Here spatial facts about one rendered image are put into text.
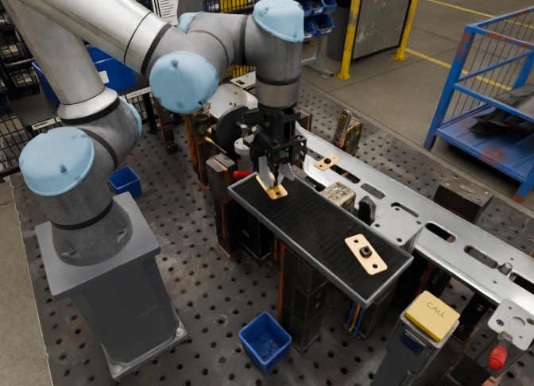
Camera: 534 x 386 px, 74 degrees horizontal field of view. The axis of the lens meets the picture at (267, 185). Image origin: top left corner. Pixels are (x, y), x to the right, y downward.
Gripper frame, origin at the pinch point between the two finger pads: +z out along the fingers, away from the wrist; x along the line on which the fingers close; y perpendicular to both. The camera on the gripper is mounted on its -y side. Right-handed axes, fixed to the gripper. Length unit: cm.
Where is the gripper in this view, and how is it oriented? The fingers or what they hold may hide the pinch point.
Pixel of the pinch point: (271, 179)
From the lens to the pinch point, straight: 76.6
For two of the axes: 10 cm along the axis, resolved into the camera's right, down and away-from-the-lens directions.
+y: 4.4, 5.9, -6.7
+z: 0.0, 7.5, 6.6
